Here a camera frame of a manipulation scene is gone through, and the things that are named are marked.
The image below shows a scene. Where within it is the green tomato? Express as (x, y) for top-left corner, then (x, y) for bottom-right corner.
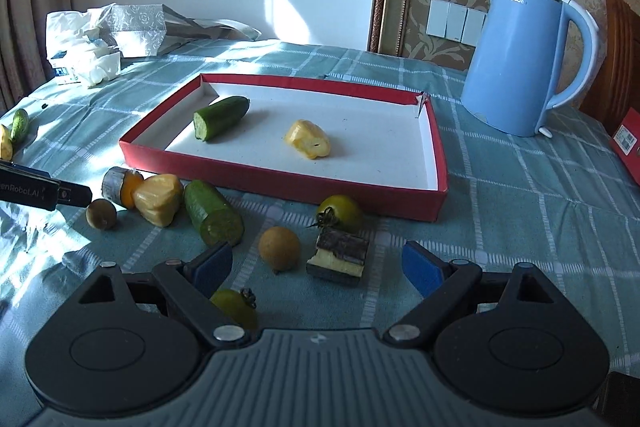
(311, 195), (363, 233)
(209, 287), (258, 329)

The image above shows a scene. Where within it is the grey orange cylinder piece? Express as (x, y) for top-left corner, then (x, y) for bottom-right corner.
(101, 167), (144, 210)

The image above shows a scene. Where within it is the grey yellow layered block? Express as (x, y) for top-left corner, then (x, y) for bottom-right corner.
(306, 228), (369, 287)

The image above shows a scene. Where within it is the yellow banana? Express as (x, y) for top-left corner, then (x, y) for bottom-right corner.
(0, 124), (13, 161)

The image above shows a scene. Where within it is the small whole cucumber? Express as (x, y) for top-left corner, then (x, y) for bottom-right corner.
(10, 108), (29, 145)

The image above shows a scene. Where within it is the large cucumber half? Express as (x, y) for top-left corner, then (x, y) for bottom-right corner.
(183, 180), (244, 246)

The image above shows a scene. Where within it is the large yellow jackfruit piece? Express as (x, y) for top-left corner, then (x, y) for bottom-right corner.
(134, 173), (182, 228)

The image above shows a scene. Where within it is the blue white tissue pack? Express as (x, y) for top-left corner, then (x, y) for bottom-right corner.
(49, 51), (81, 84)

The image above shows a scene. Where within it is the red shallow cardboard tray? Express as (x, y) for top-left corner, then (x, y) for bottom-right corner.
(119, 74), (448, 222)

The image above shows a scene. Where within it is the teal plaid bedspread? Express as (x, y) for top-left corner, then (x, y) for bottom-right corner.
(1, 41), (639, 426)

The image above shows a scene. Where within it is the crumpled white plastic bag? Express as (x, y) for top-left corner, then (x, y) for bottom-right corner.
(46, 5), (122, 88)

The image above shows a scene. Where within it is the cucumber half in tray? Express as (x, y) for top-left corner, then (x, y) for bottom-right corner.
(192, 95), (250, 141)

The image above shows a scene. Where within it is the grey patterned gift bag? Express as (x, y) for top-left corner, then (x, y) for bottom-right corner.
(98, 4), (262, 58)

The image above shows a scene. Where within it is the blue electric kettle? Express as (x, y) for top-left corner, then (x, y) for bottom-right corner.
(461, 0), (599, 138)

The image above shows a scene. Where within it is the red cardboard box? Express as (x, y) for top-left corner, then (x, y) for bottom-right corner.
(610, 107), (640, 184)

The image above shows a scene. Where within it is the wooden chair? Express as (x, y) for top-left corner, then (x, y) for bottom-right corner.
(579, 0), (640, 135)

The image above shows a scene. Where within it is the white wall switch panel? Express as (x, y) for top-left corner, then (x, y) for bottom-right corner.
(425, 0), (487, 48)

